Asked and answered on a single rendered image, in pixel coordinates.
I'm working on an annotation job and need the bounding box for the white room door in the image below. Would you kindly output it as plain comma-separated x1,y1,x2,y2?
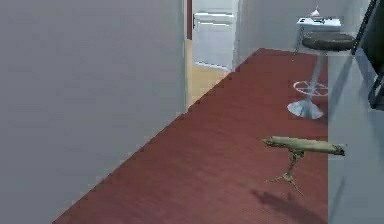
192,0,240,72

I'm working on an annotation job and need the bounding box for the white side table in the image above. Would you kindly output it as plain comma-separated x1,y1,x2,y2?
294,17,342,54

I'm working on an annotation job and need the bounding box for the brown seat bar stool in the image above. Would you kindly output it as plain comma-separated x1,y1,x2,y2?
287,31,357,120

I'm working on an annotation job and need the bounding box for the green brass pedestal table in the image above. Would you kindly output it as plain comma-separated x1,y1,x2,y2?
261,135,347,197

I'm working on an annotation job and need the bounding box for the white pointed ornament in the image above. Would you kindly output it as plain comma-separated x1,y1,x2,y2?
310,5,322,20

